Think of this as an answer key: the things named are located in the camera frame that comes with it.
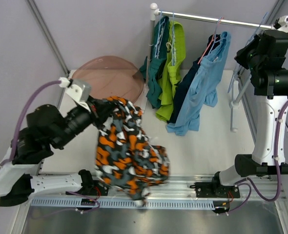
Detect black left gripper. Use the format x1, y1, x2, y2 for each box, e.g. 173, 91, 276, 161
56, 95, 120, 148

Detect blue wire hanger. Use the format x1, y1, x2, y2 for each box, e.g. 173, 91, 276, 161
227, 12, 268, 93

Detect orange camouflage shorts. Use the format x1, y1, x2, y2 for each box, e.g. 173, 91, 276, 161
95, 96, 170, 207

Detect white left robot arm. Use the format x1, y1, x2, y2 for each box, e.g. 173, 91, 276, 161
0, 97, 115, 207

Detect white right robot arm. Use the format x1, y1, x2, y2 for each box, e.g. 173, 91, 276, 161
210, 29, 288, 197

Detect teal green shorts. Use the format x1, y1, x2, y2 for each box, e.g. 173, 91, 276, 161
140, 16, 170, 109

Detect light blue shorts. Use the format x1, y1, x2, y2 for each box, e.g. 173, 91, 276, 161
166, 31, 231, 136

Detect lime green shorts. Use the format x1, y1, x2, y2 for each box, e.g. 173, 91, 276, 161
156, 21, 186, 122

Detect navy blue shorts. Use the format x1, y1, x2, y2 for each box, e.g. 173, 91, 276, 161
167, 34, 220, 124

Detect blue hanger under teal shorts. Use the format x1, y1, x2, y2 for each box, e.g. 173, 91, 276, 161
154, 16, 165, 59

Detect pink translucent plastic basin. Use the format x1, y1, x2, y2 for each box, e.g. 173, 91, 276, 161
72, 56, 144, 102

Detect silver clothes rack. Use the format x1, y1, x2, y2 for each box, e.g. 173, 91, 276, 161
144, 3, 274, 132

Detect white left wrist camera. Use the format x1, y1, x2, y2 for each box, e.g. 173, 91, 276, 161
58, 77, 92, 112

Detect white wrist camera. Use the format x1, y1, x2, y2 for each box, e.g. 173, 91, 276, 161
273, 15, 288, 33
58, 77, 92, 112

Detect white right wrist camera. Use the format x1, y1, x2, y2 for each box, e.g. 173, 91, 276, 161
273, 15, 288, 33

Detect pink wire hanger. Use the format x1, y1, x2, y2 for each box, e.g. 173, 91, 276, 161
198, 17, 224, 65

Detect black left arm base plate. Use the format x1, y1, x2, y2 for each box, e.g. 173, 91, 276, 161
76, 180, 109, 196

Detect aluminium mounting rail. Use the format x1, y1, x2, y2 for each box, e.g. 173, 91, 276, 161
31, 175, 277, 211

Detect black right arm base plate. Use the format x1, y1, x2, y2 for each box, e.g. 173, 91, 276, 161
189, 182, 240, 198

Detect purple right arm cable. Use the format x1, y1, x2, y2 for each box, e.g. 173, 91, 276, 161
218, 16, 288, 217

